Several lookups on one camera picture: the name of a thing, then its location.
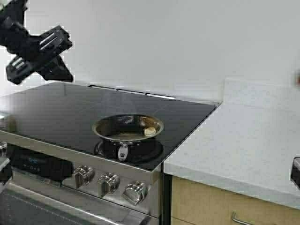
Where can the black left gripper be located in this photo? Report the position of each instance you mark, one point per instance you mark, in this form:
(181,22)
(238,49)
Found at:
(37,54)

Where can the metal drawer handle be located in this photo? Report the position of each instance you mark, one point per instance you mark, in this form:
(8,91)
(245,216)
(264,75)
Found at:
(236,220)

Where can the far left stove knob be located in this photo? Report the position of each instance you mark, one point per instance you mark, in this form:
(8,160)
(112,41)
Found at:
(3,149)

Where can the stove knob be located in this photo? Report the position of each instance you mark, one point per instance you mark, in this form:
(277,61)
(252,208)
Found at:
(135,192)
(107,183)
(3,149)
(82,175)

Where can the middle stove knob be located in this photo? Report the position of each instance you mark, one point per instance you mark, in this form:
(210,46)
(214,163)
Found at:
(107,183)

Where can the beige wooden cabinet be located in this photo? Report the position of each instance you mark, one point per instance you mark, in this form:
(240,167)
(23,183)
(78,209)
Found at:
(198,204)

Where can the steel frying pan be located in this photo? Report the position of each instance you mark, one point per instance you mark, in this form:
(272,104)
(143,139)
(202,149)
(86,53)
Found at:
(122,136)

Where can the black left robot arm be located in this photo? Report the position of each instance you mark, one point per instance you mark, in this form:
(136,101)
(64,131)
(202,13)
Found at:
(12,13)

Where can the black device at right edge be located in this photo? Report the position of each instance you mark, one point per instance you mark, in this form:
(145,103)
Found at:
(295,172)

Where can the stainless steel electric stove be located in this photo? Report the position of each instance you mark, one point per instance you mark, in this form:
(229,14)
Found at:
(48,131)

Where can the right stove knob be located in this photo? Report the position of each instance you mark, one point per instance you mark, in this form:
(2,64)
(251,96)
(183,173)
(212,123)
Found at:
(135,192)

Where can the raw grey shrimp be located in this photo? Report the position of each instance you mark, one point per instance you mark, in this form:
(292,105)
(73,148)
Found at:
(150,131)

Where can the black spatula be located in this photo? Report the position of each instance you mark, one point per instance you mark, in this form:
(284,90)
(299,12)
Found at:
(297,78)

